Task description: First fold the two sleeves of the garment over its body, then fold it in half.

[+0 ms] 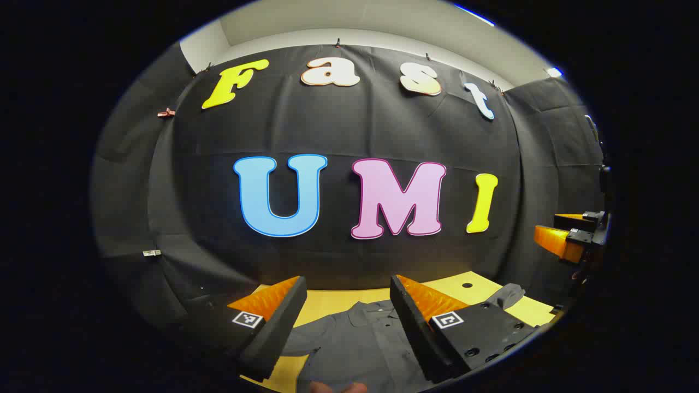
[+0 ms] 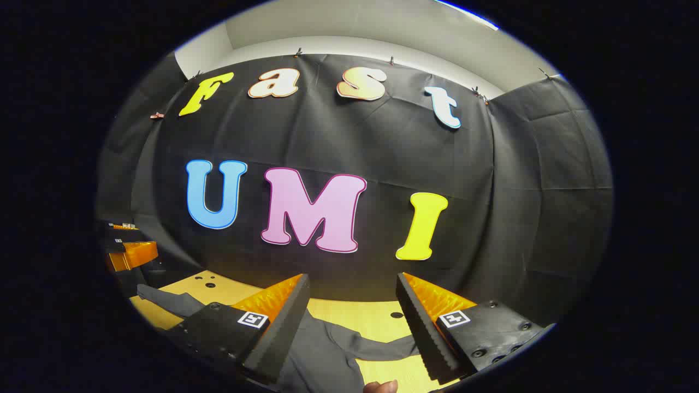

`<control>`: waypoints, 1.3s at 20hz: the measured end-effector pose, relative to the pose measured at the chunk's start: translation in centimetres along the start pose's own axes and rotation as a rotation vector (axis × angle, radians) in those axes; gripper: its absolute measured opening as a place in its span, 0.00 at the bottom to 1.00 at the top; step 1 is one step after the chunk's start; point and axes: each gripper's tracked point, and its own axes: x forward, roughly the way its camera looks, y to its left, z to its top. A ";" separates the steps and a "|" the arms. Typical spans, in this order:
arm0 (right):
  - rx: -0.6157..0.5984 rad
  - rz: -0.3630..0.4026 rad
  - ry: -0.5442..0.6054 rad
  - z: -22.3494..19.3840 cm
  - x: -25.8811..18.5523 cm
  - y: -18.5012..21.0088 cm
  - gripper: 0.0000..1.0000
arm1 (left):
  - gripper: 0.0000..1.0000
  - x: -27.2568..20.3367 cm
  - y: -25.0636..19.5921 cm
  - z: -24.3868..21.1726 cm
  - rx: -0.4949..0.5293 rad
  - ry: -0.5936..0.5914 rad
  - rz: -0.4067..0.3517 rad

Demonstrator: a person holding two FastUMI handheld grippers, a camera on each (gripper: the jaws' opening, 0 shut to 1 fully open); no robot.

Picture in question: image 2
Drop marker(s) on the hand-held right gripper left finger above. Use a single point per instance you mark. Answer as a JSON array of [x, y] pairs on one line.
[[284, 327]]

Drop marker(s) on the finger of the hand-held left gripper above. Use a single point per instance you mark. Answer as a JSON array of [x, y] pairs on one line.
[[134, 255], [123, 226]]

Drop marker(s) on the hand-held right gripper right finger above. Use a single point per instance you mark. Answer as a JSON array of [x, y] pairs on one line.
[[420, 327]]

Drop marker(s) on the grey button shirt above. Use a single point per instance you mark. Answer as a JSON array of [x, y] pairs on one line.
[[327, 352]]

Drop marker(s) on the black backdrop cloth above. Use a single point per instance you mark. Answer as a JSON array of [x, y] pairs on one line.
[[382, 153]]

